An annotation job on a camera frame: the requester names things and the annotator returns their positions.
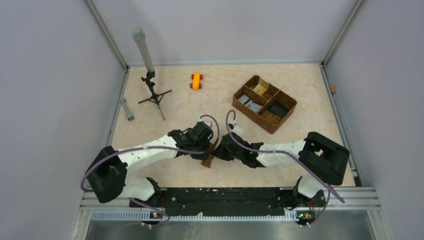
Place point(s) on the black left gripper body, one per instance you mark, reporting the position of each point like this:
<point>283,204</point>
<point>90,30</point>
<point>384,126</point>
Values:
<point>198,144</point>

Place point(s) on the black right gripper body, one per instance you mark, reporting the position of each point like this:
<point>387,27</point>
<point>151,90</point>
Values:
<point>224,153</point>

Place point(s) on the brown leather card holder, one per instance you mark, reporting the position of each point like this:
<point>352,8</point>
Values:
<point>208,162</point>

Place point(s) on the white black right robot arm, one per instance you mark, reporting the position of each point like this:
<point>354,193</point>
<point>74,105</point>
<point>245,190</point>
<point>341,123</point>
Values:
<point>324,160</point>

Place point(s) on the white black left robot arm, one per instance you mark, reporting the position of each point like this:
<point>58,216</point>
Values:
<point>109,173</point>

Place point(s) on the black card in basket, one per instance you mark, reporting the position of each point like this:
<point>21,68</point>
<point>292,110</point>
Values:
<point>277,108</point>

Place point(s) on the woven wicker divided basket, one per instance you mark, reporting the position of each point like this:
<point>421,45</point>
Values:
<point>264,119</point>

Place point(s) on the orange toy car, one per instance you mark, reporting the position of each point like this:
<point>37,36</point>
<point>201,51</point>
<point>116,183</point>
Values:
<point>196,81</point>

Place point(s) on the black tripod with grey tube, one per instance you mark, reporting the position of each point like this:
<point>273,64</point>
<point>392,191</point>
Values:
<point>139,37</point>

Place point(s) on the small wooden block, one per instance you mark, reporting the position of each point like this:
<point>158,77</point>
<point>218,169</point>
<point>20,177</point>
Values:
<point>332,88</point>

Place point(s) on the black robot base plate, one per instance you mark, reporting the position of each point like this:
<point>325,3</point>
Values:
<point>233,202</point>

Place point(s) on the grey metal bracket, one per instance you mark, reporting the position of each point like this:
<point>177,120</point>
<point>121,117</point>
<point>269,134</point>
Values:
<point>128,114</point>

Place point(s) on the aluminium frame rail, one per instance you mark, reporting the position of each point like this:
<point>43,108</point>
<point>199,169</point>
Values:
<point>361,196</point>

